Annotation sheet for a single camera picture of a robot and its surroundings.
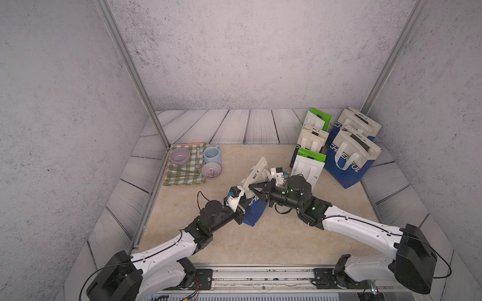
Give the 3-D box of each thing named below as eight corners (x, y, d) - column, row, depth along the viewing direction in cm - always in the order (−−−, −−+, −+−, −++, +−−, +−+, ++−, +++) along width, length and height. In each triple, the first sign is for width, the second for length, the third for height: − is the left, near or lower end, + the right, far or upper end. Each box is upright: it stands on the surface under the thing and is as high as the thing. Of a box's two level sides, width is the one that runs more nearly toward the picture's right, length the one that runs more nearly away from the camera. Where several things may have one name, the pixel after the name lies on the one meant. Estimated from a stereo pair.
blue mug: (204, 165, 112) (202, 157, 107) (206, 152, 119) (205, 144, 113) (221, 165, 112) (220, 157, 107) (222, 152, 119) (221, 144, 113)
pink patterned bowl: (201, 180, 105) (199, 176, 102) (204, 166, 112) (202, 161, 108) (220, 180, 105) (219, 176, 102) (222, 166, 112) (221, 161, 108)
